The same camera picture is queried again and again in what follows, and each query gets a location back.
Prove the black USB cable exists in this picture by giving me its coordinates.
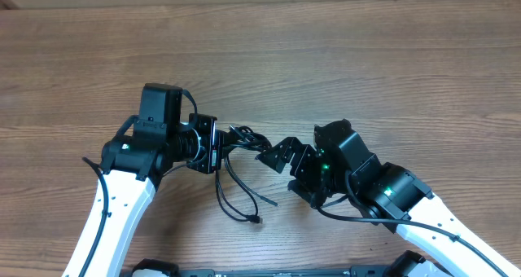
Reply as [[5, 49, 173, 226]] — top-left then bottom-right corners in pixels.
[[214, 125, 279, 224]]

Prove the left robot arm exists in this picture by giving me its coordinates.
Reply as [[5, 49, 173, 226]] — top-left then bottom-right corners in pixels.
[[64, 83, 239, 276]]

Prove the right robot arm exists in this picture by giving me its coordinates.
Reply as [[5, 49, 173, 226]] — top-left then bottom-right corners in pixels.
[[257, 119, 520, 276]]

